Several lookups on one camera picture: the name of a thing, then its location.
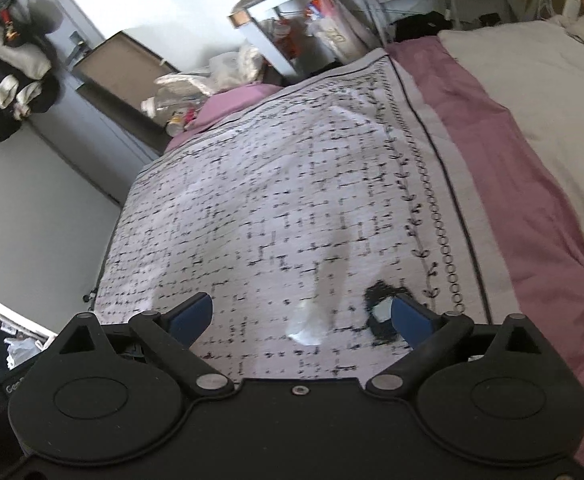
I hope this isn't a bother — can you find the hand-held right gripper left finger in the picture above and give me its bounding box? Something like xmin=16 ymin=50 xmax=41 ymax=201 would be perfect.
xmin=54 ymin=292 xmax=234 ymax=401

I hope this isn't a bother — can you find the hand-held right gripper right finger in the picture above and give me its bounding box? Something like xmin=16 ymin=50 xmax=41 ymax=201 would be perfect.
xmin=366 ymin=295 xmax=546 ymax=401

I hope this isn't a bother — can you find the small black cloth item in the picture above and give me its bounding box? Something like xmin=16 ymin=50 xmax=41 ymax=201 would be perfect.
xmin=363 ymin=281 xmax=417 ymax=347

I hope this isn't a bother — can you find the clear plastic bag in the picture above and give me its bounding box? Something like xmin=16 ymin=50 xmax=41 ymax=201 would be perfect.
xmin=286 ymin=300 xmax=337 ymax=346

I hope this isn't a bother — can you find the white plastic trash bag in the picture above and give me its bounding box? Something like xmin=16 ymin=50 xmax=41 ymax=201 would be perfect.
xmin=4 ymin=336 xmax=43 ymax=369

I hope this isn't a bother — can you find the white black-patterned blanket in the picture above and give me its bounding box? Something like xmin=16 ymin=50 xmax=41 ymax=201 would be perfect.
xmin=94 ymin=48 xmax=496 ymax=379

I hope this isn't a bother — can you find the pile of clear plastic bags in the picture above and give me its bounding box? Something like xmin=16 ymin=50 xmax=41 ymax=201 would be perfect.
xmin=140 ymin=41 xmax=273 ymax=137

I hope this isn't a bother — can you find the white quilt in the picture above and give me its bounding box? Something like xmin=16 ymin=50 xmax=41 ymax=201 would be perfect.
xmin=437 ymin=18 xmax=584 ymax=267

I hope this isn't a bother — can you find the flat cardboard box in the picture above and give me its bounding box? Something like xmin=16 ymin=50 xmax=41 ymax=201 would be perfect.
xmin=74 ymin=29 xmax=181 ymax=157

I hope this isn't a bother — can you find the white shopping bag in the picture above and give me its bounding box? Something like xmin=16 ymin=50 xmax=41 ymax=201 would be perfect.
xmin=311 ymin=4 xmax=369 ymax=62

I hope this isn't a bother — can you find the dark hanging jacket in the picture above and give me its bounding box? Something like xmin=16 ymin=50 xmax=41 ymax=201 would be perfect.
xmin=0 ymin=0 xmax=63 ymax=142

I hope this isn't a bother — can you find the white desk with black top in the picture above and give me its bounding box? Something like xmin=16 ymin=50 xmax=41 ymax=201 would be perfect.
xmin=229 ymin=0 xmax=523 ymax=79

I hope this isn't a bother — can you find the door handle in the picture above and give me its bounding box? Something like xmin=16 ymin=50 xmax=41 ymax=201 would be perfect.
xmin=68 ymin=31 xmax=93 ymax=64

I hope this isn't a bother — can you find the white wire rack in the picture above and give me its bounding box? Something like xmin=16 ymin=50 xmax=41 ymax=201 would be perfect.
xmin=356 ymin=0 xmax=459 ymax=47

